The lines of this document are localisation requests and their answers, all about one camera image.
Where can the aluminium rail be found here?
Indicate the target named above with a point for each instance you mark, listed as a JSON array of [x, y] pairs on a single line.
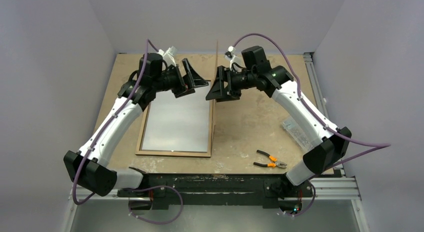
[[325, 188], [323, 81]]

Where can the brown cardboard backing board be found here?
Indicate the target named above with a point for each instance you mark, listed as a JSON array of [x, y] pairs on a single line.
[[213, 92]]

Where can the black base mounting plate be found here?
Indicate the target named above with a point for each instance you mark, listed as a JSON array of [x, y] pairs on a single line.
[[270, 191]]

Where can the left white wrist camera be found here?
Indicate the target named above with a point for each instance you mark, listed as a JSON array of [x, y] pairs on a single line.
[[169, 55]]

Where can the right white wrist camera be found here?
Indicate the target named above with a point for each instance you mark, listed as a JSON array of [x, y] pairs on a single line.
[[231, 57]]

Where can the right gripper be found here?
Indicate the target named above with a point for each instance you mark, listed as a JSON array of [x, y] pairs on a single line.
[[228, 81]]

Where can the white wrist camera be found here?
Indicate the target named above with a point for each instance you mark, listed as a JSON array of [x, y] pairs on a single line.
[[231, 57], [169, 55]]

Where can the aluminium rail front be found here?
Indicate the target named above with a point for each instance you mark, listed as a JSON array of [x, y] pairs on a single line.
[[325, 188]]

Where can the orange handled pliers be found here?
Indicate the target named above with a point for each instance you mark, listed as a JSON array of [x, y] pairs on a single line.
[[274, 162]]

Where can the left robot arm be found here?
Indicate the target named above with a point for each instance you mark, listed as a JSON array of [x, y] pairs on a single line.
[[88, 166]]

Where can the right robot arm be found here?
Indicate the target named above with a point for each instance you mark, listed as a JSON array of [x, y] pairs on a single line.
[[329, 142]]

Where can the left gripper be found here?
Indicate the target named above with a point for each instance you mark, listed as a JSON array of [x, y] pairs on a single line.
[[184, 87]]

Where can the printed photo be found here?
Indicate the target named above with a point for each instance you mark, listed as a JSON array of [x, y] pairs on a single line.
[[179, 118]]

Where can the aluminium rail right side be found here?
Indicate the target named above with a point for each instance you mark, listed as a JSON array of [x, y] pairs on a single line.
[[323, 81]]

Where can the black wooden picture frame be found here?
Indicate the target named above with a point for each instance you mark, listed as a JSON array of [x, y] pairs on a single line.
[[172, 153]]

